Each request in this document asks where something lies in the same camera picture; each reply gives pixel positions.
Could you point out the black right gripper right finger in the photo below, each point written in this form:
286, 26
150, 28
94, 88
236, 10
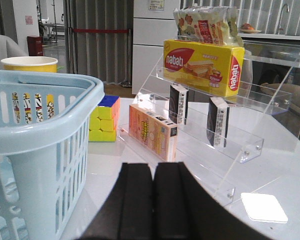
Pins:
183, 210

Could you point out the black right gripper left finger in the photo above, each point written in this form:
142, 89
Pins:
127, 212

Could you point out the black tissue pack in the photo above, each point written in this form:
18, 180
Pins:
217, 122
178, 104

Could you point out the light blue plastic basket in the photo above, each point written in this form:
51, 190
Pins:
44, 134

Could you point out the white square coaster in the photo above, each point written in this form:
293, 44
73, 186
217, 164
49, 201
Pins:
263, 208

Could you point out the orange snack box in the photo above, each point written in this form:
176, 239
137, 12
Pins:
154, 131

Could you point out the colourful puzzle cube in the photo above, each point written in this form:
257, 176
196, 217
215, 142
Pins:
104, 120

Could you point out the clear acrylic right shelf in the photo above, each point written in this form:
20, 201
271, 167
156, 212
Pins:
262, 152

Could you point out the yellow nabati wafer box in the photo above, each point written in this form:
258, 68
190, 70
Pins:
211, 68

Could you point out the white yellow snack bag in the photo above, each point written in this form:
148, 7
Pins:
216, 25

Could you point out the white cabinet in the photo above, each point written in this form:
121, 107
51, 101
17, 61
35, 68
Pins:
153, 23

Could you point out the red barrier belt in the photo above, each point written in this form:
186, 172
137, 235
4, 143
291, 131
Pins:
101, 31

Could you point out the fruit plate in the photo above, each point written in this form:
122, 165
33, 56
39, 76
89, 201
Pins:
247, 28

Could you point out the red bin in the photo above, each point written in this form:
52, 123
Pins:
35, 45

